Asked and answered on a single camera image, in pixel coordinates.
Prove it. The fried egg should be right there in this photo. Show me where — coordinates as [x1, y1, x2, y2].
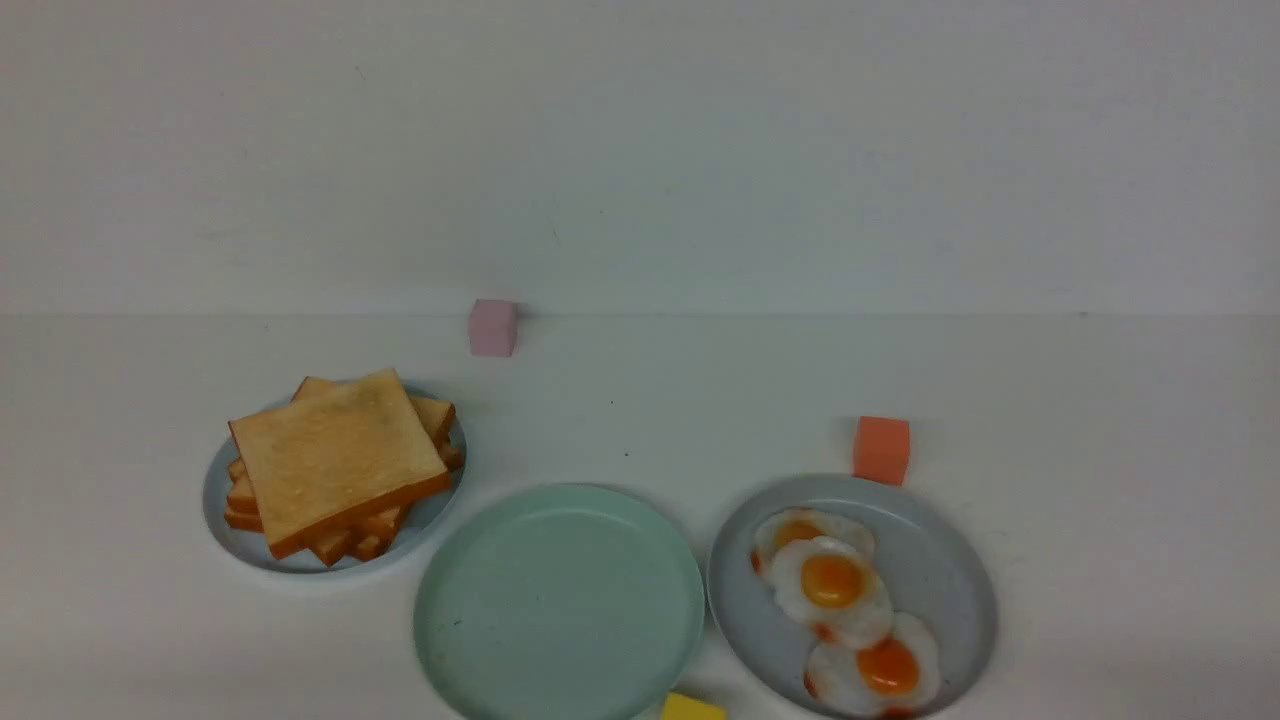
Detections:
[803, 612, 943, 719]
[749, 507, 878, 577]
[764, 536, 893, 650]

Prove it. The toast slice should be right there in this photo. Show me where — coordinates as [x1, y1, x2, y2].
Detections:
[227, 368, 452, 559]
[291, 375, 456, 448]
[224, 505, 403, 568]
[224, 442, 466, 544]

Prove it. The pink foam cube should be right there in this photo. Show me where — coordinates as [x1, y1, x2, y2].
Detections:
[468, 299, 518, 357]

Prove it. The orange foam cube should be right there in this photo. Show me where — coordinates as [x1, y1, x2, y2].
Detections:
[852, 416, 911, 487]

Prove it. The mint green plate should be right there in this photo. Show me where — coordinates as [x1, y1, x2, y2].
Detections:
[412, 484, 707, 719]

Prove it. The light blue bread plate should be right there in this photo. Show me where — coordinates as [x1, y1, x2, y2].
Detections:
[202, 419, 468, 580]

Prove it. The yellow foam cube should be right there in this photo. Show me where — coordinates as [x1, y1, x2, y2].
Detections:
[659, 692, 728, 720]

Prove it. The grey egg plate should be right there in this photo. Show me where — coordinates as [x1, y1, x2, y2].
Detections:
[704, 473, 998, 719]

